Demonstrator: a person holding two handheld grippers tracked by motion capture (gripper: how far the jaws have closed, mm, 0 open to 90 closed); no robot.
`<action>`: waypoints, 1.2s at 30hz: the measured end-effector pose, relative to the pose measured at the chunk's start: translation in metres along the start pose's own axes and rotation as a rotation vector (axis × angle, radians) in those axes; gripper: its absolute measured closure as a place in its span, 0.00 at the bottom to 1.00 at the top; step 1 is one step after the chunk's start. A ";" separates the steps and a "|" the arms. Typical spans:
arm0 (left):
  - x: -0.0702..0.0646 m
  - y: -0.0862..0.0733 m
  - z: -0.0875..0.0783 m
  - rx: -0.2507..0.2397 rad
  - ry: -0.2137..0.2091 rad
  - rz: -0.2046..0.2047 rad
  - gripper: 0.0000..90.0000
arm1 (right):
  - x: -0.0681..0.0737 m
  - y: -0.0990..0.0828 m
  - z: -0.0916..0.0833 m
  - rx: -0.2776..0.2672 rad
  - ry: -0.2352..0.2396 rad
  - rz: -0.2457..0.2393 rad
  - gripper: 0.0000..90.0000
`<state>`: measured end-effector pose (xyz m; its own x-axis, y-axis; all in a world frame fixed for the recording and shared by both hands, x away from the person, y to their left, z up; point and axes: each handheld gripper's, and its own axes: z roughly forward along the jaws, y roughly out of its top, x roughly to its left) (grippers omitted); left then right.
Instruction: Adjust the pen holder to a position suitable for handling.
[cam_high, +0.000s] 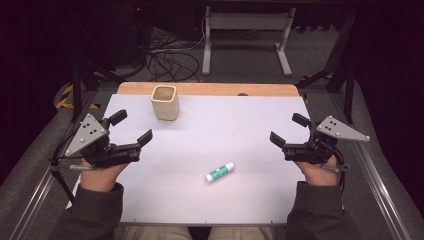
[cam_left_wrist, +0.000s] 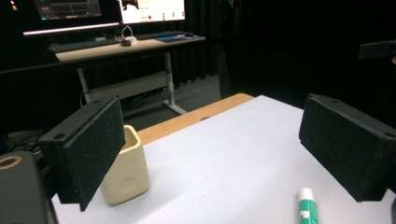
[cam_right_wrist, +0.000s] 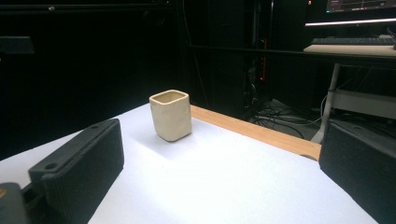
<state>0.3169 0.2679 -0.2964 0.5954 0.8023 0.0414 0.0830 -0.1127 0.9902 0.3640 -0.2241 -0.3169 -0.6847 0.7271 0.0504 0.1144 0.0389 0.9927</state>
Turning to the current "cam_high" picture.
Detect left hand-held gripper cable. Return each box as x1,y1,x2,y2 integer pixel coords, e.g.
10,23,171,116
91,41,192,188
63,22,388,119
48,130,85,205

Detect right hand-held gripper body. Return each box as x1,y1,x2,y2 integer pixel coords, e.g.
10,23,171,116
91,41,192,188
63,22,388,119
282,115,371,165

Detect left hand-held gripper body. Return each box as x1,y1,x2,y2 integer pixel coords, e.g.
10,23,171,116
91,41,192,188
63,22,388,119
64,113,143,170

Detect person's right leg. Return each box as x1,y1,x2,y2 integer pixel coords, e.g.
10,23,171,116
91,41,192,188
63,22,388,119
207,226,276,240

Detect beige square cup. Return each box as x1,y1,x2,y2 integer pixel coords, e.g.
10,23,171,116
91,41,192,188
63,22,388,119
150,84,181,122

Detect person's leg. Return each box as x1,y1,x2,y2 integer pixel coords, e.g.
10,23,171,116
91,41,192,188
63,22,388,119
122,225,190,240
207,226,276,240

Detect aluminium rail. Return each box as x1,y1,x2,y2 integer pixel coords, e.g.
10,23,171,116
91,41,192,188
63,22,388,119
8,89,98,240
328,91,413,240

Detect person's left leg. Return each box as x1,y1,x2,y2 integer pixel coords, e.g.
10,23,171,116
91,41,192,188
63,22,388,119
122,225,190,240

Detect person's right hand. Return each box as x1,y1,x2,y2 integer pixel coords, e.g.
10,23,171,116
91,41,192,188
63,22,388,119
294,155,340,187

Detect black tripod stand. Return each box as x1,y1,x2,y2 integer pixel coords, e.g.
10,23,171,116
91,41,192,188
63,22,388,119
68,6,125,123
295,9,358,125

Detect green and white glue stick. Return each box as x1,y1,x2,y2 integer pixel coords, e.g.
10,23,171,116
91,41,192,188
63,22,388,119
204,161,236,184

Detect yellow and black hazard tape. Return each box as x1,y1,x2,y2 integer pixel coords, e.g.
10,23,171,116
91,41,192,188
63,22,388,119
54,83,101,111

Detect black floor cables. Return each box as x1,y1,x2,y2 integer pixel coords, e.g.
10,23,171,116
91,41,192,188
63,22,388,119
145,13,205,83

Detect white table mat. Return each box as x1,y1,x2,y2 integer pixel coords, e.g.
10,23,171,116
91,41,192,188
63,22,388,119
65,93,312,225

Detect grey metal stand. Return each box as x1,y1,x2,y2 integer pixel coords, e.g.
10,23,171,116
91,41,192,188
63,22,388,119
201,5,297,78

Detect hand-held gripper cable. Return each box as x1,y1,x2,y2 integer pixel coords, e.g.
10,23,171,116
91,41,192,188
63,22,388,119
319,141,350,196
48,130,85,205

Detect person's left hand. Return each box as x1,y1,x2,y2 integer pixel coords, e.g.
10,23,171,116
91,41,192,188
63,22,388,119
79,159,130,193

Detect right hand-held gripper cable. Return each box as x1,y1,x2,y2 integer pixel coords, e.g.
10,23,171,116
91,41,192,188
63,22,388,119
319,141,350,196

